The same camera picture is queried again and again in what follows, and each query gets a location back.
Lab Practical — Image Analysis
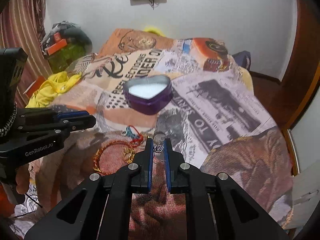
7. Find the red gold beaded bracelet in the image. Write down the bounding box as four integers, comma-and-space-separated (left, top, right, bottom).
93, 139, 137, 176

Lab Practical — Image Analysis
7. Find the purple heart-shaped jewelry tin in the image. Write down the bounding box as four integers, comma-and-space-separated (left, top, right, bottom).
123, 75, 173, 115

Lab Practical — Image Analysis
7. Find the person's left hand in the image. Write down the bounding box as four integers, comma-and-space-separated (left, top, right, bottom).
16, 164, 30, 194

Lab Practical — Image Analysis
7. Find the yellow clothing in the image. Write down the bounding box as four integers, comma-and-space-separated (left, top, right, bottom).
26, 71, 82, 108

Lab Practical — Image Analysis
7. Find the green patterned bag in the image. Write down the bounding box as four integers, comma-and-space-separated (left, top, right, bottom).
47, 43, 86, 74

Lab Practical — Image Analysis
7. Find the newspaper print bed blanket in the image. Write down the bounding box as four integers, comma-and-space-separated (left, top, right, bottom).
10, 29, 293, 238

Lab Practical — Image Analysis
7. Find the orange box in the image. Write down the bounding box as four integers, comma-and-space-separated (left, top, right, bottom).
47, 39, 67, 56

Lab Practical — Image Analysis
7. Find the striped brown curtain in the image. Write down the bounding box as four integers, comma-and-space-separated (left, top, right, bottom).
1, 0, 52, 108

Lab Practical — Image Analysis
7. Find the yellow plastic chair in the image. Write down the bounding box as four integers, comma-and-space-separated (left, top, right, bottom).
143, 26, 165, 37

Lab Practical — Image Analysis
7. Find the white sliding wardrobe door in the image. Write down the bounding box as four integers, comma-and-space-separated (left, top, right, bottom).
287, 81, 319, 175

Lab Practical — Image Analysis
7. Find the brown wooden door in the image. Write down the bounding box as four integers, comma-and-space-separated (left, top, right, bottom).
250, 0, 319, 129

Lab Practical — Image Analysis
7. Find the dark blue backpack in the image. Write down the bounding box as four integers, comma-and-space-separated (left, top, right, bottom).
232, 50, 251, 70

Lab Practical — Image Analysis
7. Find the blue charm red cord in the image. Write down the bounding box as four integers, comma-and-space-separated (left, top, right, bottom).
121, 125, 144, 149

